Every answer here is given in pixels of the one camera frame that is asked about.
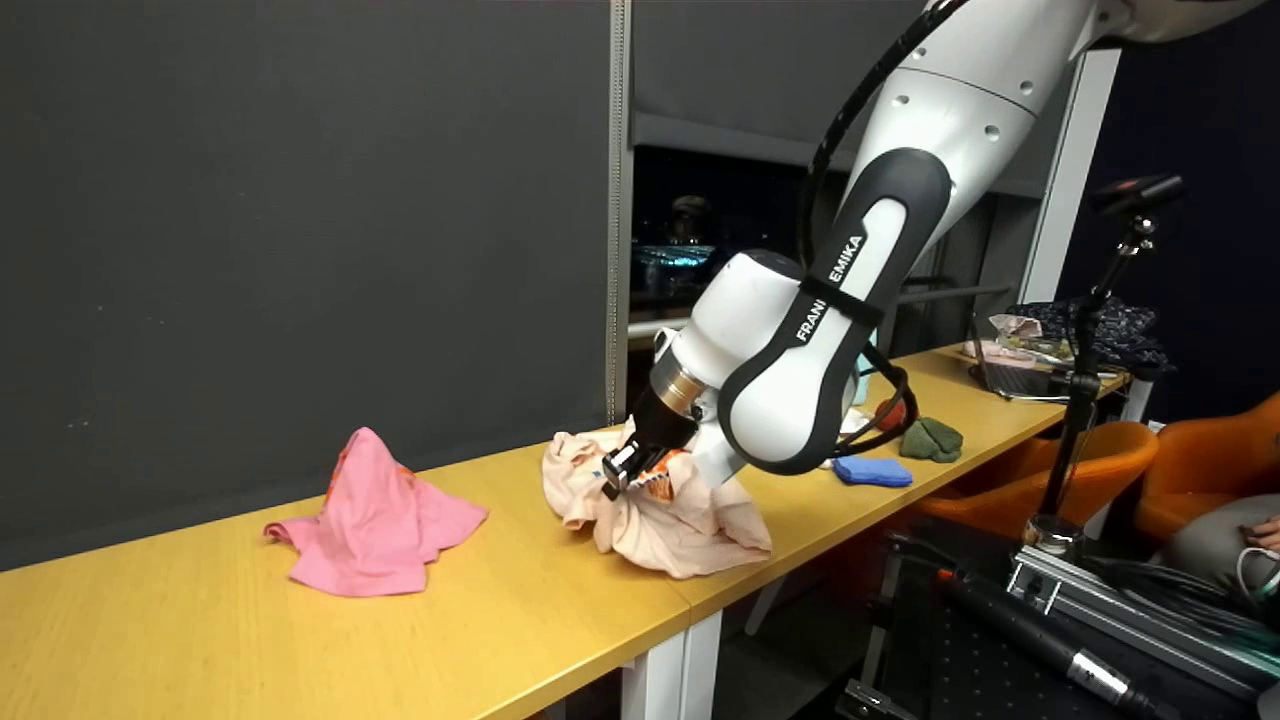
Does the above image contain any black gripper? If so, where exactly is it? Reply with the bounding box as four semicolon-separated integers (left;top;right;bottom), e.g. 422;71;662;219
602;387;698;498

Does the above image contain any peach t-shirt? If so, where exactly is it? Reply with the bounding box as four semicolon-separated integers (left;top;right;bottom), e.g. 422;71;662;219
539;428;773;579

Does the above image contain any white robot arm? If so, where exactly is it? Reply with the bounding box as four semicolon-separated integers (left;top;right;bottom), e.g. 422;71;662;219
596;0;1265;498

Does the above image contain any blue cloth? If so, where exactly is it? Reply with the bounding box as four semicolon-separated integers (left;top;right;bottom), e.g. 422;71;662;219
833;458;913;489

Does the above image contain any orange plush ball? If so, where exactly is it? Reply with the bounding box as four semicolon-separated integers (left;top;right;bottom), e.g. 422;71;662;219
870;397;915;433

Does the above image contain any green plush leaf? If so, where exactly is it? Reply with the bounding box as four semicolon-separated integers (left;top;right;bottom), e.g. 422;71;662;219
898;415;964;465

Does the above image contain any pink cloth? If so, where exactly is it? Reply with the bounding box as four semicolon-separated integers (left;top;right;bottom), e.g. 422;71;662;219
265;428;488;600

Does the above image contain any clear container with items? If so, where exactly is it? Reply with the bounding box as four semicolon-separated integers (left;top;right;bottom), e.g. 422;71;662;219
960;313;1075;402

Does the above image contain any orange chair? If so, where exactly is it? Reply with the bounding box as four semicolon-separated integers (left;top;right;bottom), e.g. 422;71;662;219
915;393;1280;545

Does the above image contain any black camera tripod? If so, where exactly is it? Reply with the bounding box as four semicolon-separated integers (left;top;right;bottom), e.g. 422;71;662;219
1025;174;1182;555

